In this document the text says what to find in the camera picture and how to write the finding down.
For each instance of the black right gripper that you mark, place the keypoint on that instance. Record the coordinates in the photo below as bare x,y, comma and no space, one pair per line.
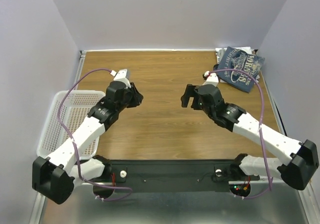
191,96

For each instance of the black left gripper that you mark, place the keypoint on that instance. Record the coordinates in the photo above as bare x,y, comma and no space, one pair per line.
137,96

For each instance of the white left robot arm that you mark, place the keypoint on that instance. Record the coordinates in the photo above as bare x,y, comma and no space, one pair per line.
57,175

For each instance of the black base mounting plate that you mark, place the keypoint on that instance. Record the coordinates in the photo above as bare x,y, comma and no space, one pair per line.
159,176

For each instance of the folded grey tank top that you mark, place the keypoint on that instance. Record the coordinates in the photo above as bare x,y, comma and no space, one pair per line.
220,53

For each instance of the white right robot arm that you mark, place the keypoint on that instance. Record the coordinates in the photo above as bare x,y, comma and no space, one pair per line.
295,162

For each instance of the blue tank top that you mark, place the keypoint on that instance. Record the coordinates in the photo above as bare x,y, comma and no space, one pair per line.
240,69

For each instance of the white plastic basket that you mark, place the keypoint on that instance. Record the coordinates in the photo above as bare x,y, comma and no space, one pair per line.
72,113

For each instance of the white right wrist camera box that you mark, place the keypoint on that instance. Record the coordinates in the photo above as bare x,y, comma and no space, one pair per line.
210,79

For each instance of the folded white printed tank top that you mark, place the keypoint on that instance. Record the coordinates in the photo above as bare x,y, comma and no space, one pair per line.
247,50

